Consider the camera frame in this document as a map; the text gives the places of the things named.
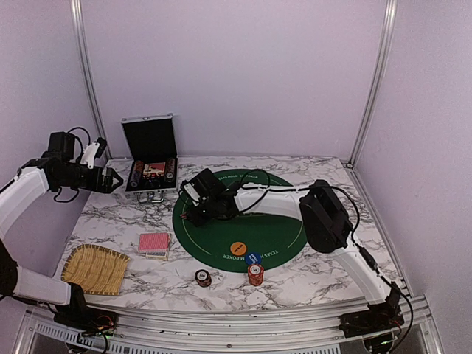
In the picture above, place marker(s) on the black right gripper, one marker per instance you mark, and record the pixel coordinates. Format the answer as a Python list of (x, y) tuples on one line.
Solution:
[(195, 218)]

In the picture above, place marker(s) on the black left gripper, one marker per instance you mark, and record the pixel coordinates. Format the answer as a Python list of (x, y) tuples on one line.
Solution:
[(105, 188)]

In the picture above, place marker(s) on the orange big blind button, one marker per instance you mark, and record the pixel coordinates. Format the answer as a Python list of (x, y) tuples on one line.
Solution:
[(238, 249)]

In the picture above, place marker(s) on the blue small blind button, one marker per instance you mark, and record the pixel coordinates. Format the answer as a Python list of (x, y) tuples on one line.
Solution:
[(252, 258)]

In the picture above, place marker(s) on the black poker chip stack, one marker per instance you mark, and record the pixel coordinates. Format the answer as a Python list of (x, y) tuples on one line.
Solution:
[(203, 278)]

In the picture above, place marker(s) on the red poker chip stack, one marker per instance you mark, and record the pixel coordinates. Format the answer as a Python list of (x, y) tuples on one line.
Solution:
[(255, 274)]

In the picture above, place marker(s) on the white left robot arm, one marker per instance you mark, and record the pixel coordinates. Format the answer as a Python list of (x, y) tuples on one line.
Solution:
[(58, 167)]

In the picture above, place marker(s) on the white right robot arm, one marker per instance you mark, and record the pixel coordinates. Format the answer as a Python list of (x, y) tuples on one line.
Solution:
[(324, 218)]

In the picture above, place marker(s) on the round green poker mat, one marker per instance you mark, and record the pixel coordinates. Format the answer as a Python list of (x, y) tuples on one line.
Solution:
[(275, 240)]

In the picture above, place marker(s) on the aluminium poker chip case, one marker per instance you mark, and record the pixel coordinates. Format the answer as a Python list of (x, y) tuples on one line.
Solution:
[(154, 171)]

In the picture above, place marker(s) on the playing card box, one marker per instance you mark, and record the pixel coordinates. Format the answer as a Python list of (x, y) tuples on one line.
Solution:
[(157, 255)]

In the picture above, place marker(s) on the red playing card deck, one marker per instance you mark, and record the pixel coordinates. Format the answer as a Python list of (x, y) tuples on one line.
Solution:
[(153, 242)]

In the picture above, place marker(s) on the woven bamboo tray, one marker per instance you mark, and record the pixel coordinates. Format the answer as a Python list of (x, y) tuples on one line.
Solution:
[(96, 269)]

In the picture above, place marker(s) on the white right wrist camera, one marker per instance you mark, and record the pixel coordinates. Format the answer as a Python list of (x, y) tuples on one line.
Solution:
[(191, 191)]

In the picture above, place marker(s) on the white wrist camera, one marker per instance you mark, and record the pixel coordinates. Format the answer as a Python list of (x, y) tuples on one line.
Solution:
[(93, 151), (191, 191)]

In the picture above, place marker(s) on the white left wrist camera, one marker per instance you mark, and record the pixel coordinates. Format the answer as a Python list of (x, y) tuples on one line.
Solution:
[(93, 151)]

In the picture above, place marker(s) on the aluminium front rail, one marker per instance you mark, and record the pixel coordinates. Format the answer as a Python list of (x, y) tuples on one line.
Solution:
[(309, 329)]

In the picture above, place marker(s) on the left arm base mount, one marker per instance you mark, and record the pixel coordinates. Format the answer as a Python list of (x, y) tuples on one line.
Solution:
[(77, 314)]

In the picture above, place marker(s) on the left aluminium frame post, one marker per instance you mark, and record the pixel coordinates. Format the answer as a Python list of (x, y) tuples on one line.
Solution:
[(85, 64)]

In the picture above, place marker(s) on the aluminium frame post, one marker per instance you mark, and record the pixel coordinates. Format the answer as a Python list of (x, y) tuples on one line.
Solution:
[(85, 64), (385, 42)]

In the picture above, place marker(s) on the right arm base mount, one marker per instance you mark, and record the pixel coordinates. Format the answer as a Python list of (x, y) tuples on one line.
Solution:
[(376, 318)]

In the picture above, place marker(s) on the right aluminium frame post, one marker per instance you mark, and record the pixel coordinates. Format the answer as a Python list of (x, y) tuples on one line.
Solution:
[(385, 42)]

